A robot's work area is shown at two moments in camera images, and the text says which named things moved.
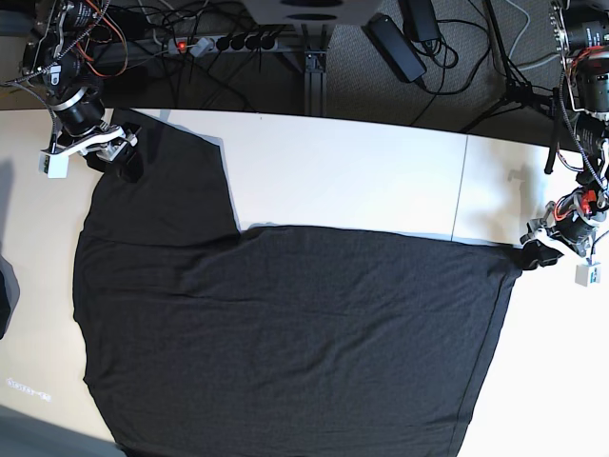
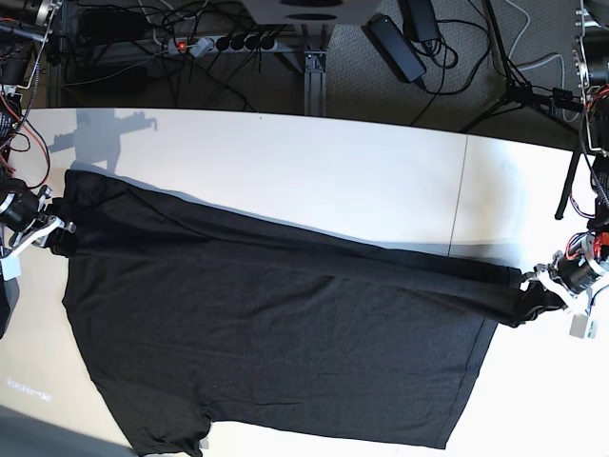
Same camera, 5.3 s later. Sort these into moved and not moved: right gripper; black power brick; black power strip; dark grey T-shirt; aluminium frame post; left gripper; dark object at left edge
Moved: dark grey T-shirt; right gripper; left gripper
Not moved: black power strip; black power brick; dark object at left edge; aluminium frame post
